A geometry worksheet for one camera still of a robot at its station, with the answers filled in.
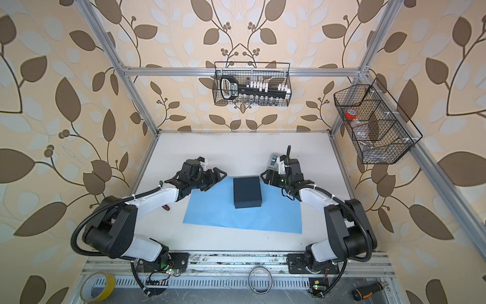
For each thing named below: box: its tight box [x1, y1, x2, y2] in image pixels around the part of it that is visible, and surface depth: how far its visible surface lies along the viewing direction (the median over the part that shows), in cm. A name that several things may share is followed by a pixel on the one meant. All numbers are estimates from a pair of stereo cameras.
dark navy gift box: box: [232, 176, 263, 209], surface depth 91 cm
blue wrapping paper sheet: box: [182, 176, 302, 235], surface depth 88 cm
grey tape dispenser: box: [268, 152, 281, 170], surface depth 104 cm
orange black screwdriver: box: [351, 281, 384, 301], surface depth 68 cm
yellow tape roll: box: [79, 271, 117, 304], surface depth 70 cm
